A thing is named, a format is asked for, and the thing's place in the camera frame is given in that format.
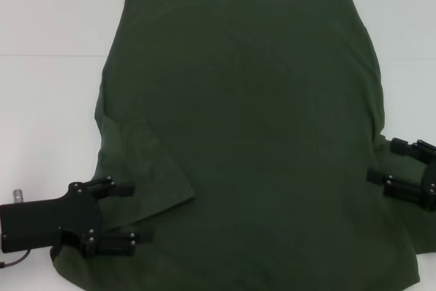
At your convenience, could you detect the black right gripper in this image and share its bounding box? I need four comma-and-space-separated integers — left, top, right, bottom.
367, 137, 436, 212

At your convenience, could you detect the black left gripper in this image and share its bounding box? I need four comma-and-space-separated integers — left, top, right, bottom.
0, 176, 155, 259

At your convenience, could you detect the dark green shirt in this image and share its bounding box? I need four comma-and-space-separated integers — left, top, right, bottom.
49, 0, 436, 291

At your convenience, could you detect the dark thin cable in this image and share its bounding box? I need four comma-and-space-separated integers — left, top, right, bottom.
0, 248, 32, 269

